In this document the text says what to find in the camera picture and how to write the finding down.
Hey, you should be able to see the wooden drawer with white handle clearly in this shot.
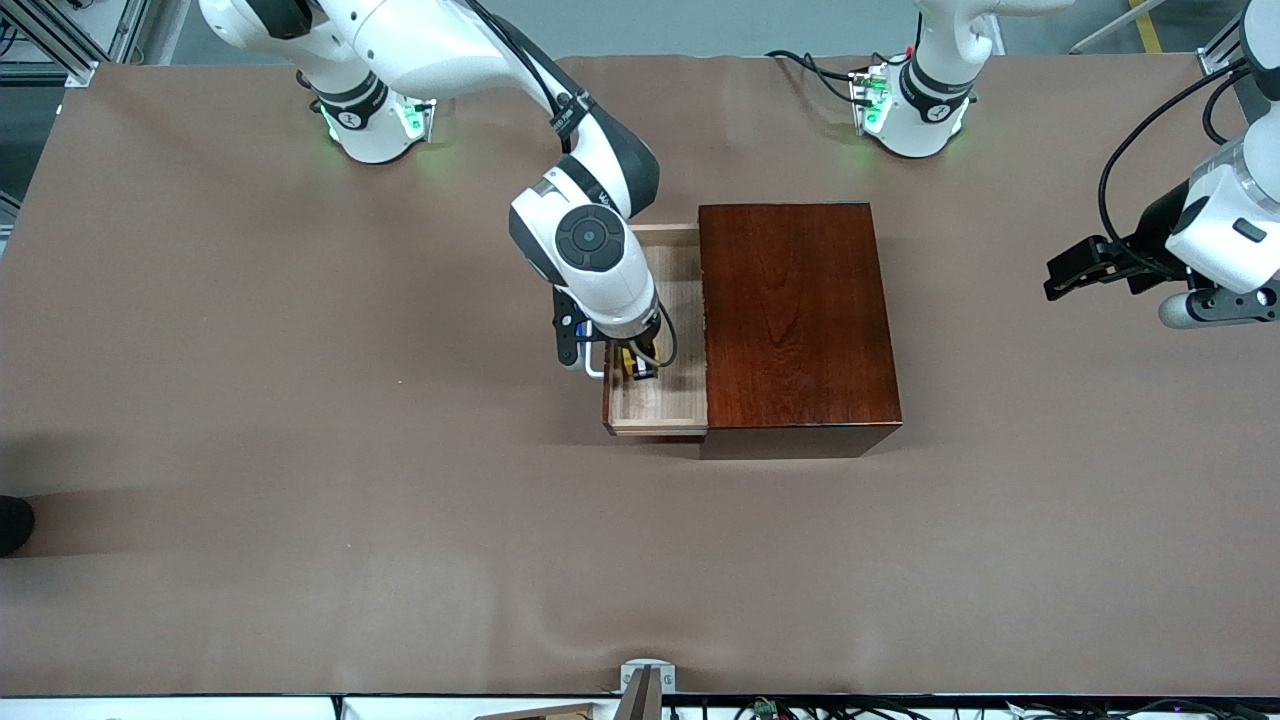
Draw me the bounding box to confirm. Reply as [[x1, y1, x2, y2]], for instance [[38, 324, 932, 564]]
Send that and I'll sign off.
[[583, 223, 710, 438]]

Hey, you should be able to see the dark red wooden cabinet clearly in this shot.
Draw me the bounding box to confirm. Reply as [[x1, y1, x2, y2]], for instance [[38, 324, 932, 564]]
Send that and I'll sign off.
[[697, 202, 904, 461]]

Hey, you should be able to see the brown table cover sheet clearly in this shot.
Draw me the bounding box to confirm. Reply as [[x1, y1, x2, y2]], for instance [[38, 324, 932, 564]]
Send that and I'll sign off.
[[0, 55, 1280, 698]]

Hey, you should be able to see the white table edge panel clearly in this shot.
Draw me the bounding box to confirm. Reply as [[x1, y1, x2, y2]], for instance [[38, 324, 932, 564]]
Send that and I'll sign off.
[[0, 698, 336, 720], [343, 698, 621, 720]]

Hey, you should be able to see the black round object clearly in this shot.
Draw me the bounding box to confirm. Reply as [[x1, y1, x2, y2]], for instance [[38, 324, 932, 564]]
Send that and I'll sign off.
[[0, 495, 36, 558]]

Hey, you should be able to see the long black looping cable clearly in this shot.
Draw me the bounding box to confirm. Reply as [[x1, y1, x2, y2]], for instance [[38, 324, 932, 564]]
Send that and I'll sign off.
[[1097, 55, 1251, 271]]

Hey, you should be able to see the short black looping cable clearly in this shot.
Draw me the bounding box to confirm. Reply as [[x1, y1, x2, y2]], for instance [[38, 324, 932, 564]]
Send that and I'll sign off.
[[1202, 68, 1251, 147]]

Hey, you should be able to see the aluminium frame profile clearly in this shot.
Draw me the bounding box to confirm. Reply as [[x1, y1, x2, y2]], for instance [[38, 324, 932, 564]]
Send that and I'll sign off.
[[0, 0, 151, 87], [1198, 0, 1269, 77]]

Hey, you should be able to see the grey metal mounting bracket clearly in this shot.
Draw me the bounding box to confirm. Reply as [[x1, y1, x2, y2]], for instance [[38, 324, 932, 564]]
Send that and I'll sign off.
[[615, 659, 677, 720]]

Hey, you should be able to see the black base cable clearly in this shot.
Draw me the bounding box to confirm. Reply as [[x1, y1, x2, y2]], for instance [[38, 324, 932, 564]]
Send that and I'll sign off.
[[765, 48, 863, 106]]

